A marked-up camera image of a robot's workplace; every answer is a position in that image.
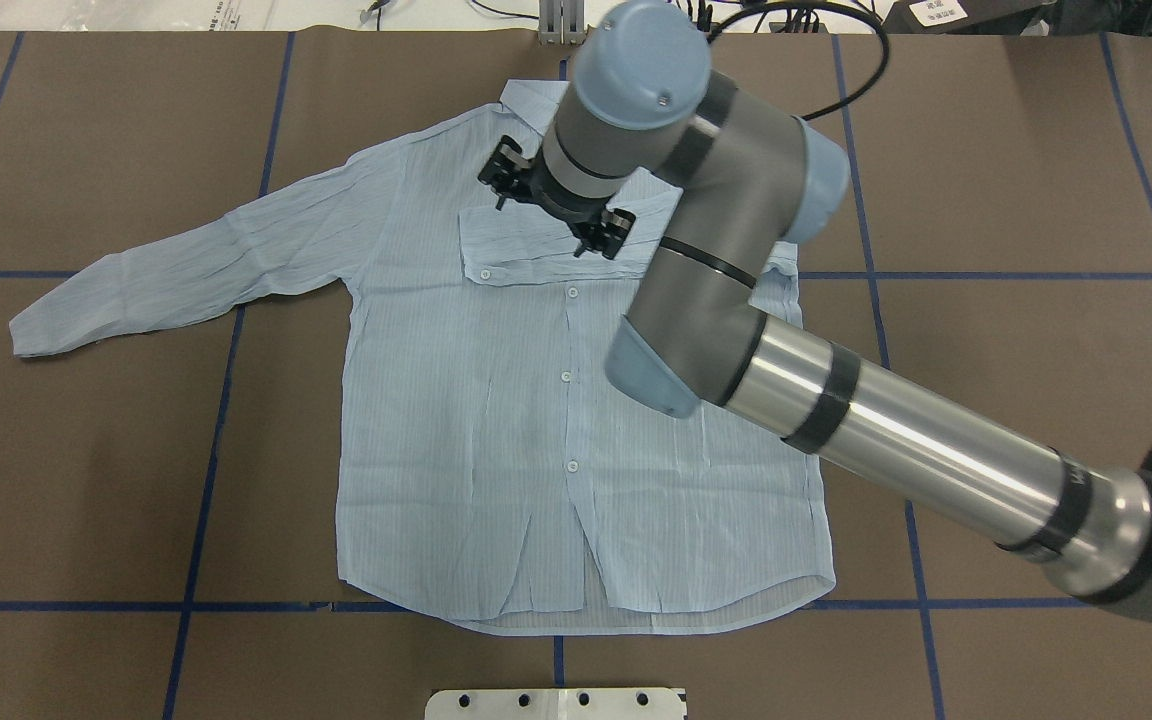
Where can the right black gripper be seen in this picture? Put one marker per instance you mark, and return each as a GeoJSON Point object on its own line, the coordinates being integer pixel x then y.
{"type": "Point", "coordinates": [550, 200]}

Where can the light blue button-up shirt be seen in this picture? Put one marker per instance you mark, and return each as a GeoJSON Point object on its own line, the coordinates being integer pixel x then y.
{"type": "Point", "coordinates": [489, 473]}

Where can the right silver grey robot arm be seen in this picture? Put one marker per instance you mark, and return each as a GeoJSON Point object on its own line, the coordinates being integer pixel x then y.
{"type": "Point", "coordinates": [644, 95]}

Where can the white camera mast base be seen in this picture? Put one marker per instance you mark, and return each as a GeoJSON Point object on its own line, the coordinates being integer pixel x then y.
{"type": "Point", "coordinates": [559, 703]}

